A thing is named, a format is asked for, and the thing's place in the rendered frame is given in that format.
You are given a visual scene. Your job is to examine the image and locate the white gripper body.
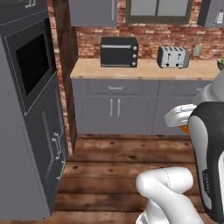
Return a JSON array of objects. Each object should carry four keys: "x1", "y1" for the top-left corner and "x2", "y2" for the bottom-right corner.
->
[{"x1": 164, "y1": 104, "x2": 198, "y2": 128}]

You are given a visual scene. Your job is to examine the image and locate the dark grey tall cabinet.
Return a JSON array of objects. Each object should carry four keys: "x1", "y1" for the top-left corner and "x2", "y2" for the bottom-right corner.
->
[{"x1": 0, "y1": 0, "x2": 70, "y2": 221}]

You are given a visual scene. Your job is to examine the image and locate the wide grey drawer front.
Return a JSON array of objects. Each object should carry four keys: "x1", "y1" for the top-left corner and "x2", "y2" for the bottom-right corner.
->
[{"x1": 158, "y1": 80, "x2": 214, "y2": 97}]

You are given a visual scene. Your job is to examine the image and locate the silver four-slot toaster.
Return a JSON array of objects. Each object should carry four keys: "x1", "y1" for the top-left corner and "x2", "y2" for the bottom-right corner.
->
[{"x1": 156, "y1": 45, "x2": 191, "y2": 69}]

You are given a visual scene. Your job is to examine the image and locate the black toaster oven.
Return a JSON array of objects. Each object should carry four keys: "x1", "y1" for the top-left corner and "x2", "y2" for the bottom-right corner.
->
[{"x1": 100, "y1": 36, "x2": 139, "y2": 69}]

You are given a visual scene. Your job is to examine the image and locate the grey framed window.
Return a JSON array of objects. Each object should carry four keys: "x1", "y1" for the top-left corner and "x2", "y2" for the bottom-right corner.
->
[{"x1": 125, "y1": 0, "x2": 194, "y2": 25}]

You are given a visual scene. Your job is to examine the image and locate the dark wooden side panel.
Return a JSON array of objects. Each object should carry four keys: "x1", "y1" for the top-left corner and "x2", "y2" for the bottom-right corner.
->
[{"x1": 53, "y1": 0, "x2": 79, "y2": 154}]

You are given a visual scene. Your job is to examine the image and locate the black built-in oven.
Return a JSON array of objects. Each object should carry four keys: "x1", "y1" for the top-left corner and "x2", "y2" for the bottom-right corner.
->
[{"x1": 3, "y1": 18, "x2": 57, "y2": 116}]

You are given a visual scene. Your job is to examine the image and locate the grey wall socket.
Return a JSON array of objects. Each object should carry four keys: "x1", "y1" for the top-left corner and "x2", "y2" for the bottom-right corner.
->
[{"x1": 193, "y1": 45, "x2": 202, "y2": 57}]

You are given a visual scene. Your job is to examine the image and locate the grey corner wall cabinet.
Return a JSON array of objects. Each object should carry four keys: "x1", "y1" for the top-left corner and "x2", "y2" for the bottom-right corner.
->
[{"x1": 197, "y1": 0, "x2": 224, "y2": 29}]

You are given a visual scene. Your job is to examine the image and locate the grey tall cabinet door handle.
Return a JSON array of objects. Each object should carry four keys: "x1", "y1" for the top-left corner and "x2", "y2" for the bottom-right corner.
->
[
  {"x1": 56, "y1": 159, "x2": 67, "y2": 181},
  {"x1": 51, "y1": 132, "x2": 62, "y2": 160}
]

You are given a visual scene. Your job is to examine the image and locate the silver wall cabinet handle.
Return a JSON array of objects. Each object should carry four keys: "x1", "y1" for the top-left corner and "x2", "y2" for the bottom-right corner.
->
[{"x1": 111, "y1": 0, "x2": 116, "y2": 22}]

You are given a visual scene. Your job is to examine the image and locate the grey wall cabinet door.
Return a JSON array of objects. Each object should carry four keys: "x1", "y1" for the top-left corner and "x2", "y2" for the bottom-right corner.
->
[{"x1": 68, "y1": 0, "x2": 118, "y2": 28}]

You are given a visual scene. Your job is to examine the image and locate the grey overhead cabinet handle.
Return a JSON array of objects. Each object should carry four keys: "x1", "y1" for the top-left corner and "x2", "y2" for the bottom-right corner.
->
[{"x1": 24, "y1": 0, "x2": 37, "y2": 9}]

